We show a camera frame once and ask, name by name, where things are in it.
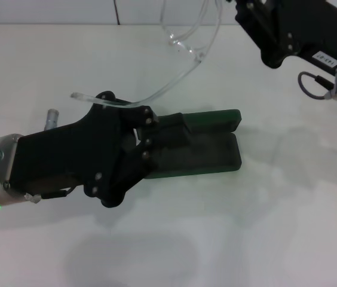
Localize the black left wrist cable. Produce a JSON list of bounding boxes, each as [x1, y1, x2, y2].
[[24, 187, 77, 204]]

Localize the green glasses case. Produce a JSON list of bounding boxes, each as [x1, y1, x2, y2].
[[143, 109, 243, 181]]

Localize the dark right wrist cable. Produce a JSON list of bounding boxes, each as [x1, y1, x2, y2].
[[298, 71, 336, 100]]

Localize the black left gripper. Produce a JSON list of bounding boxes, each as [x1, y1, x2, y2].
[[8, 89, 189, 209]]

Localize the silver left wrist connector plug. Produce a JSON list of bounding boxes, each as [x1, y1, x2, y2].
[[43, 109, 61, 132]]

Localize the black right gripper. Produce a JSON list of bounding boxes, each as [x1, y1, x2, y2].
[[234, 0, 337, 79]]

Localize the clear plastic glasses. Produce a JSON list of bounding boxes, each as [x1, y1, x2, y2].
[[71, 0, 226, 109]]

